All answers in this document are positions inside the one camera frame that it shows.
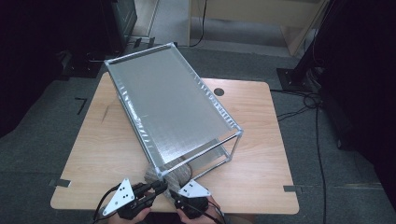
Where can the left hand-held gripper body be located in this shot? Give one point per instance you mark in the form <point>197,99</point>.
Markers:
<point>123,197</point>

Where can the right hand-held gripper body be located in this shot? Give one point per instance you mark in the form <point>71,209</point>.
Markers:
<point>193,191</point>

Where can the beige fluffy cloth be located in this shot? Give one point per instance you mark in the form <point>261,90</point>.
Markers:
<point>174,180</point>

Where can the silver two-tier metal rack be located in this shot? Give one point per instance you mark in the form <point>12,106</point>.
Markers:
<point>168,102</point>

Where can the person's left hand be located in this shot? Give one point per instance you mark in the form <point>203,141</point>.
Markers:
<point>130,220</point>

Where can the person's right hand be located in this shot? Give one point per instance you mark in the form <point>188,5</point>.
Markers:
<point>214,214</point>

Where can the grey tape strip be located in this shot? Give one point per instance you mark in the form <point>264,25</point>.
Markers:
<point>289,188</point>
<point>60,183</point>

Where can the black stand base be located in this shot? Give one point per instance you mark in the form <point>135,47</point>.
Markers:
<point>81,70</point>

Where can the black tape piece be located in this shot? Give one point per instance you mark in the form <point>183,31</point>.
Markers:
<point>151,42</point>
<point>137,42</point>

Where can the black metal stand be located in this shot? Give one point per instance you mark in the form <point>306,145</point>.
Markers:
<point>294,77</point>

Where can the black cabinet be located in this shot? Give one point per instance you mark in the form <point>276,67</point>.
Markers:
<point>121,18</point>

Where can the light wooden furniture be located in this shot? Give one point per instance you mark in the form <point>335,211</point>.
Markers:
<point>249,9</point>

